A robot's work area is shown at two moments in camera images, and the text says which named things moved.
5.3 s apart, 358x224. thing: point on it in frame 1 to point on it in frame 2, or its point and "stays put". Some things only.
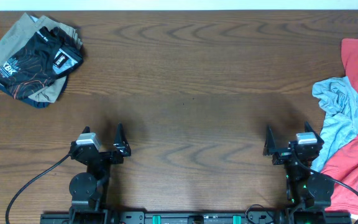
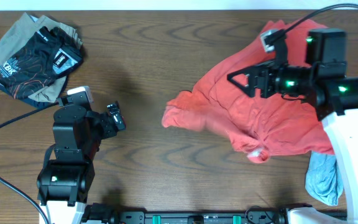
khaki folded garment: x=12 y=40 stays put
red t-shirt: x=355 y=160 to x=272 y=125
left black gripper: x=120 y=147 to x=109 y=130
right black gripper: x=270 y=149 to x=269 y=70
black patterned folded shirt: x=33 y=66 stays put
